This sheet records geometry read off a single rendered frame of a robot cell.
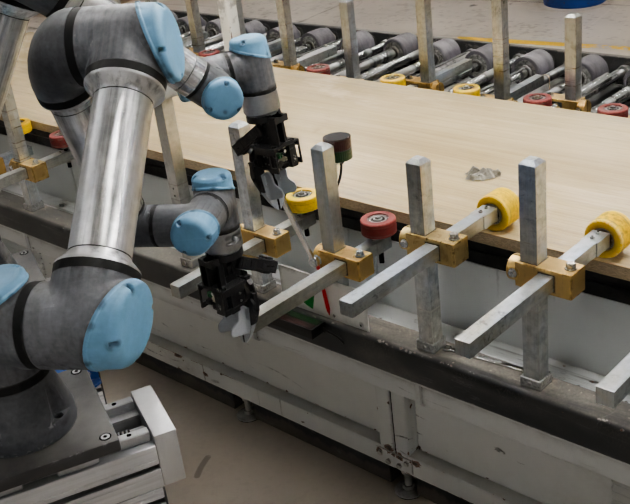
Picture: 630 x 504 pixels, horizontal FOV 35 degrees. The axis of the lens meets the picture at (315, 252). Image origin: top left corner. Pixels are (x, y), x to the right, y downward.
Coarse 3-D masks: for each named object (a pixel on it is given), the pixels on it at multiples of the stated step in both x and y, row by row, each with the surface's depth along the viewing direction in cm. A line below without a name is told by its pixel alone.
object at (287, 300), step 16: (368, 240) 220; (384, 240) 220; (320, 272) 209; (336, 272) 210; (288, 288) 204; (304, 288) 204; (320, 288) 208; (272, 304) 199; (288, 304) 201; (272, 320) 199
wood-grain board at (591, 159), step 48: (288, 96) 310; (336, 96) 304; (384, 96) 299; (432, 96) 293; (192, 144) 280; (384, 144) 262; (432, 144) 258; (480, 144) 254; (528, 144) 250; (576, 144) 246; (624, 144) 243; (384, 192) 233; (480, 192) 227; (576, 192) 221; (624, 192) 218; (480, 240) 210; (576, 240) 200
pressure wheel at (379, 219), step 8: (368, 216) 221; (376, 216) 219; (384, 216) 220; (392, 216) 219; (360, 224) 219; (368, 224) 217; (376, 224) 216; (384, 224) 216; (392, 224) 217; (368, 232) 217; (376, 232) 217; (384, 232) 217; (392, 232) 218
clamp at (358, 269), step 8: (320, 248) 218; (344, 248) 216; (352, 248) 215; (320, 256) 217; (328, 256) 215; (336, 256) 213; (344, 256) 212; (352, 256) 212; (368, 256) 212; (320, 264) 218; (352, 264) 211; (360, 264) 210; (368, 264) 212; (352, 272) 212; (360, 272) 211; (368, 272) 213; (360, 280) 211
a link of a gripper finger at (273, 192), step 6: (264, 174) 202; (270, 174) 201; (264, 180) 203; (270, 180) 202; (264, 186) 203; (270, 186) 203; (276, 186) 202; (270, 192) 204; (276, 192) 203; (282, 192) 201; (270, 198) 205; (276, 198) 204; (270, 204) 206; (276, 204) 207
